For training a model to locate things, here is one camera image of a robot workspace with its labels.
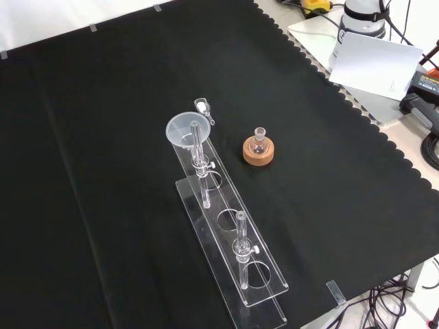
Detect red and black rod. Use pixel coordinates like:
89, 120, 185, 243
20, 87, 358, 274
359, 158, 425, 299
418, 39, 439, 66

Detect grey metal base plate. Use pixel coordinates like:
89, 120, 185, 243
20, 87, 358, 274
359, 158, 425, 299
287, 15, 412, 126

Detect white card board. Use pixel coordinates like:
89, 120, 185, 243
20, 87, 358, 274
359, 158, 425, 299
328, 31, 425, 102

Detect clear acrylic funnel stand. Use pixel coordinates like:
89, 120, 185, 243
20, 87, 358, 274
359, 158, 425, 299
170, 119, 289, 326

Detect yellow stop button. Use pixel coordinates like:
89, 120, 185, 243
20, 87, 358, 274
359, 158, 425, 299
301, 0, 332, 20

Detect black and orange power unit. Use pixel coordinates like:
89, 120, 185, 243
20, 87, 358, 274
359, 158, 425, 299
407, 70, 439, 100

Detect black table cloth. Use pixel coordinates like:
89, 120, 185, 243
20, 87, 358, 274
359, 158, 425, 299
0, 0, 439, 329

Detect grey table leg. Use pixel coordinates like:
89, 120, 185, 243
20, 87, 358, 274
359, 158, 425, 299
407, 263, 430, 293

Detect cork ring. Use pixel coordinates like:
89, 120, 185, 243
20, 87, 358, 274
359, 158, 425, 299
242, 136, 276, 167

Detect small glass round-bottom flask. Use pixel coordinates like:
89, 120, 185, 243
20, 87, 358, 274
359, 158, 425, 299
249, 127, 270, 156

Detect black clamp handle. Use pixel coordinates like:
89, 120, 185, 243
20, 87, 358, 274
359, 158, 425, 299
399, 93, 439, 132

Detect black floor cable bundle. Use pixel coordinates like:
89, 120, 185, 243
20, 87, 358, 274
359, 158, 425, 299
329, 256, 439, 329

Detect clear plastic funnel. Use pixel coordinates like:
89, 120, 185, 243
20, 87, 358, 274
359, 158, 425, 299
165, 111, 211, 151

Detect small glass weighing funnel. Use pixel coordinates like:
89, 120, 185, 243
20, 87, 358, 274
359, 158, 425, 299
193, 98, 216, 126

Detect thin black stop button cable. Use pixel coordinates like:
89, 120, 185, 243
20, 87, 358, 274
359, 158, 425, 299
281, 0, 344, 34

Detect coiled black cable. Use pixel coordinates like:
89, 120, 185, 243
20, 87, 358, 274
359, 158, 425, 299
420, 132, 439, 169

